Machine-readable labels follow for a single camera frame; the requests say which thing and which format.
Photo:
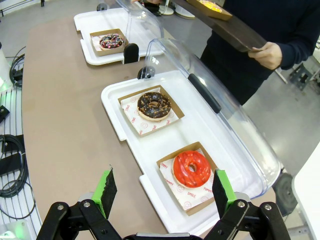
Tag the person's left forearm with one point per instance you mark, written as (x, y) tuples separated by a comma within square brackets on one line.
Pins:
[(300, 50)]

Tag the clear display case lid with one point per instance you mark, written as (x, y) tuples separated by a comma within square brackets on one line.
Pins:
[(145, 25), (205, 92)]

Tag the dark brown serving tray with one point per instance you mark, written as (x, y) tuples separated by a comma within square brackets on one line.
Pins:
[(232, 30)]

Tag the person in dark sweater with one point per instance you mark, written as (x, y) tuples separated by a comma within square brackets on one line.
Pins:
[(250, 75)]

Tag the yellow sprinkled donut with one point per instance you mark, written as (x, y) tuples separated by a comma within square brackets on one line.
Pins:
[(212, 6)]

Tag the red glazed donut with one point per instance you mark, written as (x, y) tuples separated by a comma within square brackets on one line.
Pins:
[(182, 175)]

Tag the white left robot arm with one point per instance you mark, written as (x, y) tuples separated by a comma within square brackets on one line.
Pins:
[(5, 65)]

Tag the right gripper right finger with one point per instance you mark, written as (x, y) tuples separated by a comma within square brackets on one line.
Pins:
[(222, 195)]

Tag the chocolate donut colourful sprinkles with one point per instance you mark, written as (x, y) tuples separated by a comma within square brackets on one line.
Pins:
[(117, 46)]

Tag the white side table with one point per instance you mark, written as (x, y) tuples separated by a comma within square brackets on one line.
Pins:
[(308, 195)]

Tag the person's left hand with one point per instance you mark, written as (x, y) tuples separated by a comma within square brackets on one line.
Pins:
[(268, 56)]

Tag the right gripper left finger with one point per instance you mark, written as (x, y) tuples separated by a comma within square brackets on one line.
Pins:
[(105, 192)]

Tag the white display case base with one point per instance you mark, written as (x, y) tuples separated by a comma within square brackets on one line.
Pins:
[(85, 22), (200, 130)]

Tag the dark grey step stool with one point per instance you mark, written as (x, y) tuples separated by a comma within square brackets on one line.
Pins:
[(301, 75)]

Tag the chocolate donut nut crumbs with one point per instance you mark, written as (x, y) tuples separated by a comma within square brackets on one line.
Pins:
[(145, 110)]

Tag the white printed paper liner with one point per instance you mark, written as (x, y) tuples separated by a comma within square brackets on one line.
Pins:
[(147, 127), (175, 195), (95, 43)]

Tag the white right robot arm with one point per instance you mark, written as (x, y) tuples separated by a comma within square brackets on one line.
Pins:
[(12, 231)]

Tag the brown cardboard donut box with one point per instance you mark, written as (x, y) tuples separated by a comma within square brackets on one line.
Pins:
[(220, 16), (200, 210), (178, 110), (107, 53)]

